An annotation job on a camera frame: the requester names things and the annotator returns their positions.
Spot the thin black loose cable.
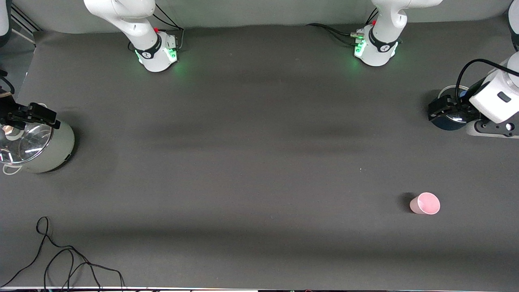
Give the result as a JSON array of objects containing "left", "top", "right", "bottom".
[{"left": 0, "top": 216, "right": 124, "bottom": 290}]

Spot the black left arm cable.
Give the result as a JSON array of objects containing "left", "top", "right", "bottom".
[{"left": 455, "top": 59, "right": 519, "bottom": 102}]

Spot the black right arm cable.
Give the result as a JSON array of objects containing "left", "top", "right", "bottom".
[{"left": 0, "top": 70, "right": 16, "bottom": 98}]

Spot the pale green cooking pot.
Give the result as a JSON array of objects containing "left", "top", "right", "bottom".
[{"left": 0, "top": 103, "right": 75, "bottom": 175}]

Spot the aluminium frame rail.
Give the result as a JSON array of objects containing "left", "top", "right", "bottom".
[{"left": 11, "top": 5, "right": 41, "bottom": 45}]

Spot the dark blue saucepan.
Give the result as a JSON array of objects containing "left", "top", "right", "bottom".
[{"left": 429, "top": 84, "right": 483, "bottom": 131}]

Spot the pink plastic cup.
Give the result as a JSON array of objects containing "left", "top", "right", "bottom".
[{"left": 410, "top": 192, "right": 441, "bottom": 215}]

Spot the glass lid with beige knob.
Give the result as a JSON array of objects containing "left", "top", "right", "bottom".
[{"left": 0, "top": 122, "right": 54, "bottom": 165}]

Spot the black arm base cable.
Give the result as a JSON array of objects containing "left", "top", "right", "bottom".
[
  {"left": 306, "top": 23, "right": 360, "bottom": 38},
  {"left": 152, "top": 4, "right": 185, "bottom": 51},
  {"left": 324, "top": 28, "right": 358, "bottom": 45}
]

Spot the glass lid with blue knob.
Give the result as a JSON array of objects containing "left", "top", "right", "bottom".
[{"left": 438, "top": 84, "right": 473, "bottom": 122}]

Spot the dark grey table mat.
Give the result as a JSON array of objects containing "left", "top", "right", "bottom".
[{"left": 0, "top": 16, "right": 519, "bottom": 289}]

